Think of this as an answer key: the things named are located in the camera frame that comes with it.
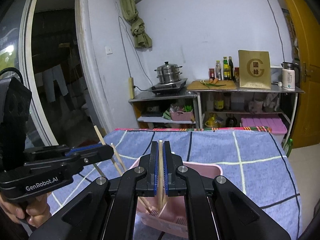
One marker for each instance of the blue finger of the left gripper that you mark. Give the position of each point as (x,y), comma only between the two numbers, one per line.
(90,149)
(105,153)

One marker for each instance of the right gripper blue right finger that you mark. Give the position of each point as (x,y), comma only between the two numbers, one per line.
(173,184)

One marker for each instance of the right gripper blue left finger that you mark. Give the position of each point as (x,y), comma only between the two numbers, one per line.
(148,184)

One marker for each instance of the bamboo chopstick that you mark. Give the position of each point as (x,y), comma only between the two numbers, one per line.
(99,135)
(118,157)
(146,204)
(160,175)

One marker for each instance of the metal kitchen shelf table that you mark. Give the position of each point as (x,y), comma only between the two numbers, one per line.
(245,95)

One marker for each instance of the person's left hand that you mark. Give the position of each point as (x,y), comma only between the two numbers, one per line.
(36,213)

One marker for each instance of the pink plastic chopstick basket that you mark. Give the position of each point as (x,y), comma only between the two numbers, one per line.
(172,218)

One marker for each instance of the low metal stove stand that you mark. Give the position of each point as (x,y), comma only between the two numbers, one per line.
(149,109)

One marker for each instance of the pink woven basket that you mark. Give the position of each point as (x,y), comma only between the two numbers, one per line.
(182,116)

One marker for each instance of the yellow power strip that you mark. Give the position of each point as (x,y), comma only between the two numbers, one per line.
(131,88)

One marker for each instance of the induction cooker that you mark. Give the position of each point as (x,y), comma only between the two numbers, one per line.
(169,88)

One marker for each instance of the blue checked tablecloth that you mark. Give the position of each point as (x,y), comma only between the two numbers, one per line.
(253,161)

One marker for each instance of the stainless steel steamer pot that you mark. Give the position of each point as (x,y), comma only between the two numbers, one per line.
(168,73)

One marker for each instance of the red jar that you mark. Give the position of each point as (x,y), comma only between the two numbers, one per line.
(212,73)

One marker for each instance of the wooden cutting board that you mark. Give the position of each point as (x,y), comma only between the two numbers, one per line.
(207,85)

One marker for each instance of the clear plastic bottle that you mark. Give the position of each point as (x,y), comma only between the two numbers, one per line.
(218,70)

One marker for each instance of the pink storage box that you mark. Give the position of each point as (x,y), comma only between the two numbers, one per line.
(273,122)

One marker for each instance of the green hanging cloth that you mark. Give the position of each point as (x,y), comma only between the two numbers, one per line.
(131,15)

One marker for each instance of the dark sauce bottle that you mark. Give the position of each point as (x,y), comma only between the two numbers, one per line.
(231,68)

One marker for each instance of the gold paper gift bag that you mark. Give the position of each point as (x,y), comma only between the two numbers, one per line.
(254,69)

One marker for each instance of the yellow wooden door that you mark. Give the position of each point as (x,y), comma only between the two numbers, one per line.
(306,127)

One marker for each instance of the white electric kettle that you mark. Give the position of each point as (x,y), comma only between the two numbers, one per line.
(289,70)

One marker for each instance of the white wall switch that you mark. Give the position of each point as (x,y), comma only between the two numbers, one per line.
(108,50)

